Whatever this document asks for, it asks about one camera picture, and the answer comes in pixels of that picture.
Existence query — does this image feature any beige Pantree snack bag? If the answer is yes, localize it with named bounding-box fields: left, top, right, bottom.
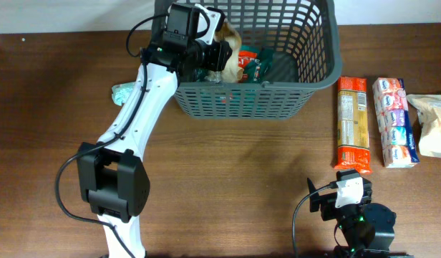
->
left=205, top=21, right=243, bottom=83

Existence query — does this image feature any green Nescafe coffee bag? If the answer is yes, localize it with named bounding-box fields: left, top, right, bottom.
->
left=196, top=44, right=274, bottom=108

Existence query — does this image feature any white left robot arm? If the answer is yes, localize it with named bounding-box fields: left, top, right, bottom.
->
left=76, top=3, right=232, bottom=257

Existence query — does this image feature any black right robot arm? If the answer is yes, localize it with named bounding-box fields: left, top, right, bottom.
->
left=307, top=169, right=409, bottom=258

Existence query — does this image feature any orange spaghetti packet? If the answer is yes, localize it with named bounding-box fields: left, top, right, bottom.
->
left=334, top=77, right=372, bottom=174

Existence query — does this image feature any light teal small packet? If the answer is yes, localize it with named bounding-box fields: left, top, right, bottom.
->
left=112, top=82, right=135, bottom=106

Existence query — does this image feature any Kleenex tissue multipack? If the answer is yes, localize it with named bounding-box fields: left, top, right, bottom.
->
left=372, top=77, right=420, bottom=168

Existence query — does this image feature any grey plastic basket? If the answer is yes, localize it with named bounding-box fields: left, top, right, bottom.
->
left=147, top=0, right=344, bottom=121

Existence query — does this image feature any beige paper pouch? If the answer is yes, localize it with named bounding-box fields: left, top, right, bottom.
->
left=407, top=94, right=441, bottom=158

